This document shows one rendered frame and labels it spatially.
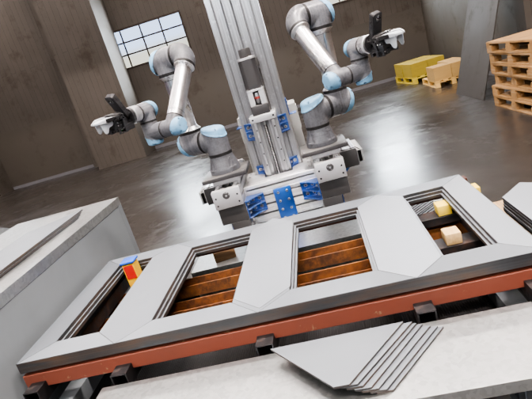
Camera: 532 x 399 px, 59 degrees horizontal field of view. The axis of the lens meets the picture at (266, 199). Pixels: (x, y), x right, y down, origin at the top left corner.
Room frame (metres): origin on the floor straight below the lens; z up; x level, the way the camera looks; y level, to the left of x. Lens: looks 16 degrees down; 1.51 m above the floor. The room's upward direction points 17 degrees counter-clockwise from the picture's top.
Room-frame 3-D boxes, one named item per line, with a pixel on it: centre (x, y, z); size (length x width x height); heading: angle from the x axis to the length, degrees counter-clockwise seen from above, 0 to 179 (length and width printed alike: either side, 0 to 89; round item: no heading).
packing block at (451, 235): (1.42, -0.55, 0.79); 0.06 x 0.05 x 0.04; 171
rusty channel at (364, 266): (1.59, 0.05, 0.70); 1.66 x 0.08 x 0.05; 81
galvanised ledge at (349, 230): (2.04, -0.23, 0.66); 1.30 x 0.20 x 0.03; 81
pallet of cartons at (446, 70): (9.68, -4.25, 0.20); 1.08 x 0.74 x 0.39; 173
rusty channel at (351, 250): (1.78, 0.02, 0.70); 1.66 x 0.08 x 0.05; 81
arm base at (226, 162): (2.33, 0.15, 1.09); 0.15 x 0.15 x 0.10
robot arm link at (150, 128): (2.17, 0.39, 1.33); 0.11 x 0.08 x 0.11; 57
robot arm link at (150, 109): (2.18, 0.40, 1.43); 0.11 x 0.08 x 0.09; 147
